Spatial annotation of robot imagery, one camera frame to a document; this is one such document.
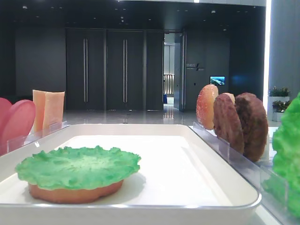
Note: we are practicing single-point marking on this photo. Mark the clear acrylic rack left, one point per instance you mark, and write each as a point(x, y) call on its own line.
point(28, 138)

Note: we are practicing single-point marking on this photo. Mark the orange cheese slice right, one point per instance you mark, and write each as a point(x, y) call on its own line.
point(53, 114)

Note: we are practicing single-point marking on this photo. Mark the clear acrylic rack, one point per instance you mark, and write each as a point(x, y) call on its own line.
point(28, 138)
point(272, 211)

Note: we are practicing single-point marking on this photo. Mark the red tomato slice rear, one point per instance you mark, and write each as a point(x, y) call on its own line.
point(5, 106)

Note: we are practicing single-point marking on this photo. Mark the red tomato slice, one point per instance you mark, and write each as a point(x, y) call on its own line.
point(15, 125)
point(5, 106)

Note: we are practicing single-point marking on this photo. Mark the green lettuce leaf on bread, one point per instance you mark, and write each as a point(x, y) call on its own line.
point(74, 169)

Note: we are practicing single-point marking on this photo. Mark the small wall screen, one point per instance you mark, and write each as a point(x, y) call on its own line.
point(217, 80)

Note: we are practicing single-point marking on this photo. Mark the brown meat patty front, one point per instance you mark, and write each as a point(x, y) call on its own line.
point(227, 124)

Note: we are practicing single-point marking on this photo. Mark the brown meat patty rear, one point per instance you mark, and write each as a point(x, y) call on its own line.
point(254, 124)

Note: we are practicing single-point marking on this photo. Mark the orange cheese slice left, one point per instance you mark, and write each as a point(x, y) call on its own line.
point(39, 101)

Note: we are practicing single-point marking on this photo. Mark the red tomato slice front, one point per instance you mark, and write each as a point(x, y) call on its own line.
point(15, 125)

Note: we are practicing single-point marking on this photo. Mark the dark double door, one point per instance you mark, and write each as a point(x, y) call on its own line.
point(114, 69)

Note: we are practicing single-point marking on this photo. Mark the white rectangular tray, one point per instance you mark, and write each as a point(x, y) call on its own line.
point(181, 181)

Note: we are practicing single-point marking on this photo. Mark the potted plants white planter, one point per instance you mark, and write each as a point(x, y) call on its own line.
point(278, 101)

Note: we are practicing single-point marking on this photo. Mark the green lettuce in rack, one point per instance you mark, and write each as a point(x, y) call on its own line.
point(289, 152)

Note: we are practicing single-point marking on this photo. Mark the bread slice in rack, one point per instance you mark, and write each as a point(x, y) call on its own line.
point(204, 106)

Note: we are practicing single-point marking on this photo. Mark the clear acrylic rack right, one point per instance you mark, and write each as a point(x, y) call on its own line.
point(272, 211)

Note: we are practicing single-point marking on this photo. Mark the brown meat patty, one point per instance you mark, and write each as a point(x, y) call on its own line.
point(227, 124)
point(254, 124)

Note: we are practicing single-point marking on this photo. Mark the bottom bread slice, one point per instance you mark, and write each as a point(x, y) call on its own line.
point(66, 196)

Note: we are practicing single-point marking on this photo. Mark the orange cheese slice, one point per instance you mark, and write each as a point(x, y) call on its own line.
point(53, 114)
point(39, 101)

